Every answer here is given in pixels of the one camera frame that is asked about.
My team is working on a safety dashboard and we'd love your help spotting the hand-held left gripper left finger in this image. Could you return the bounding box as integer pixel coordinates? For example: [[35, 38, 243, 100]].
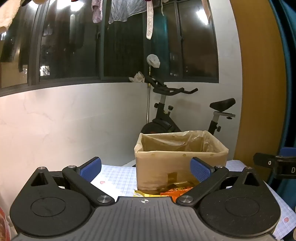
[[29, 156, 115, 206]]

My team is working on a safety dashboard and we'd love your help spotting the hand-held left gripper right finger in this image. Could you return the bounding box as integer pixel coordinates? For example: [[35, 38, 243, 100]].
[[176, 157, 263, 206]]

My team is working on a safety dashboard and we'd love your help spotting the long white hanging strap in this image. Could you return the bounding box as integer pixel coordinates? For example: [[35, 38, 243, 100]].
[[146, 0, 154, 40]]

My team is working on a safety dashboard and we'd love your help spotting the crumpled white plastic bag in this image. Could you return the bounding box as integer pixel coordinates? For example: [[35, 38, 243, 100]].
[[129, 71, 146, 83]]

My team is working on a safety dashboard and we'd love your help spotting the teal panel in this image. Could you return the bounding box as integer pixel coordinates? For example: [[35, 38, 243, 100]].
[[268, 0, 296, 149]]

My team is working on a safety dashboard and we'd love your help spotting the wooden panel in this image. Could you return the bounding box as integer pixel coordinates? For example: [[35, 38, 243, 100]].
[[230, 0, 292, 186]]

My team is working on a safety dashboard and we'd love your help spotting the checkered tablecloth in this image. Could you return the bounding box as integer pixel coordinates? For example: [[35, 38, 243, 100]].
[[90, 160, 296, 240]]

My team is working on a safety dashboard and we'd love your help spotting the white hanging towel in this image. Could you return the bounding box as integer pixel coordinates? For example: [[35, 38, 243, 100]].
[[0, 0, 50, 32]]

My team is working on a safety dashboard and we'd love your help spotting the red printed plastic bag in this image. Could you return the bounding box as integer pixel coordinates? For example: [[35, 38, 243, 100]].
[[0, 206, 12, 241]]

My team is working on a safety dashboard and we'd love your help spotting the black exercise bike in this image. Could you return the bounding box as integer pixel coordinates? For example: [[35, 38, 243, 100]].
[[141, 75, 236, 139]]

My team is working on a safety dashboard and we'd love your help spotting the metal pole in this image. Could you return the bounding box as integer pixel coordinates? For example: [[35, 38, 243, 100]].
[[146, 65, 152, 126]]

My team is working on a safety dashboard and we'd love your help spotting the yellow snack packet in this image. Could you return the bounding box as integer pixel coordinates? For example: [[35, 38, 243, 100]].
[[133, 189, 163, 197]]

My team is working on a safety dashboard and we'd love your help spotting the pale pink hanging garment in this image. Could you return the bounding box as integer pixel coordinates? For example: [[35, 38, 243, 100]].
[[92, 0, 103, 23]]

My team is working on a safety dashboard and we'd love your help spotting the orange snack packet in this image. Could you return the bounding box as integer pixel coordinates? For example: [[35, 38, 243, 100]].
[[159, 186, 197, 201]]

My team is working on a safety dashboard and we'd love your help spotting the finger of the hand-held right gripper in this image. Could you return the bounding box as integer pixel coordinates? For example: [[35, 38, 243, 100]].
[[253, 152, 278, 167], [279, 147, 296, 156]]

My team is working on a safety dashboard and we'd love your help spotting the brown cardboard box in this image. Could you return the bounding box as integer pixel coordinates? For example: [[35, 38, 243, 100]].
[[134, 130, 229, 192]]

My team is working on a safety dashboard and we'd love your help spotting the grey hanging garment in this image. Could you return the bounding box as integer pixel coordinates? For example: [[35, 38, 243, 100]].
[[108, 0, 148, 24]]

